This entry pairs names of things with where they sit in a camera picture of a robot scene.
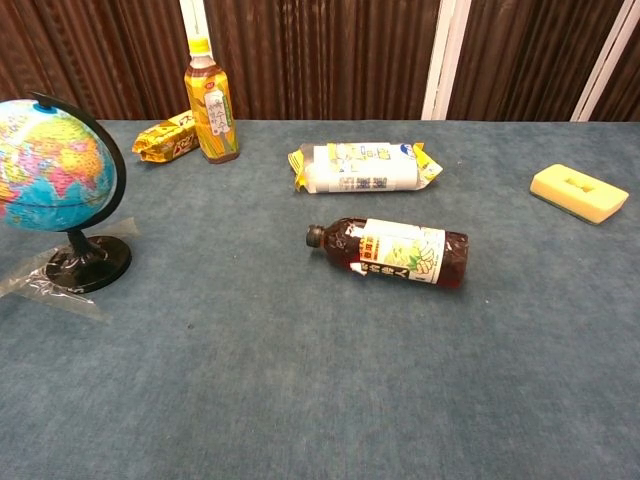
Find yellow sponge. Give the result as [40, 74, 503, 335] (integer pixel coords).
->
[529, 163, 630, 226]

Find white and yellow cracker pack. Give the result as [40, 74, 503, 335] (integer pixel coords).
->
[287, 141, 444, 195]

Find blue table mat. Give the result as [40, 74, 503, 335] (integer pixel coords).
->
[0, 118, 640, 480]

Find yellow snack packet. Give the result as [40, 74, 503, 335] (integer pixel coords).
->
[131, 110, 201, 163]

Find clear adhesive tape strips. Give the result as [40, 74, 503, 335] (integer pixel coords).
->
[0, 216, 139, 324]

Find white partition post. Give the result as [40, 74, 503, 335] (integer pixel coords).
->
[421, 0, 475, 121]
[570, 0, 640, 123]
[178, 0, 208, 55]

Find yellow-capped corn tea bottle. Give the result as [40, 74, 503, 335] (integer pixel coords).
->
[183, 35, 240, 166]

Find dark tea bottle black cap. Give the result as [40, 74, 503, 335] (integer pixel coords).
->
[305, 216, 470, 291]

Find blue desk globe black stand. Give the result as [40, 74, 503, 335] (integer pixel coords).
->
[0, 91, 134, 294]

